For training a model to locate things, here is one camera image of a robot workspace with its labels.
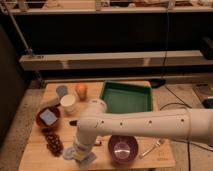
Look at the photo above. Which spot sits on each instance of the white towel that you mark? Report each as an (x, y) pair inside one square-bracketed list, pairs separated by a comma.
[(82, 160)]

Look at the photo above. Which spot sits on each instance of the black handled knife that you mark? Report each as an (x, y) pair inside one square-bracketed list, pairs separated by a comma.
[(73, 123)]

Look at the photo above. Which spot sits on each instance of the green plastic tray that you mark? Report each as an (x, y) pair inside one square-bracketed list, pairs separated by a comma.
[(122, 98)]

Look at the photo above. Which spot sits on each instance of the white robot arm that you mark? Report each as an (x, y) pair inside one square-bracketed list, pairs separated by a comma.
[(184, 124)]

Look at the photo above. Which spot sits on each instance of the blue sponge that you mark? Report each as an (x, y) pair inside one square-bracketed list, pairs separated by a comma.
[(48, 117)]

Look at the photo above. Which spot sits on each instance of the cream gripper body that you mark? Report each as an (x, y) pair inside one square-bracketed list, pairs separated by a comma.
[(80, 151)]

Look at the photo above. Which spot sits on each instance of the purple bowl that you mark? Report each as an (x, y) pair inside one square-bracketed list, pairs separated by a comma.
[(123, 149)]

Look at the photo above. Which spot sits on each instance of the small blue grey lid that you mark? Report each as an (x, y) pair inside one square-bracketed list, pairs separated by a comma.
[(61, 91)]

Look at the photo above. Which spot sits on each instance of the dark grape bunch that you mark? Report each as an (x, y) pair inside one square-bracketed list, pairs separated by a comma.
[(54, 144)]

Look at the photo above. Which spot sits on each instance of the white cup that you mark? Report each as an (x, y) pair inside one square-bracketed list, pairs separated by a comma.
[(68, 103)]

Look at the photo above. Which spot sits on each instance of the metal shelf rack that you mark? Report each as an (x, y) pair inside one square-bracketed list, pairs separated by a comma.
[(153, 42)]

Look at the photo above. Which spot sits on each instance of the silver fork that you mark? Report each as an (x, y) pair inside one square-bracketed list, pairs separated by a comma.
[(157, 144)]

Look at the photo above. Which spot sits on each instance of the orange fruit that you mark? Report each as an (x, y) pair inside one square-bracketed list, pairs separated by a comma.
[(81, 90)]

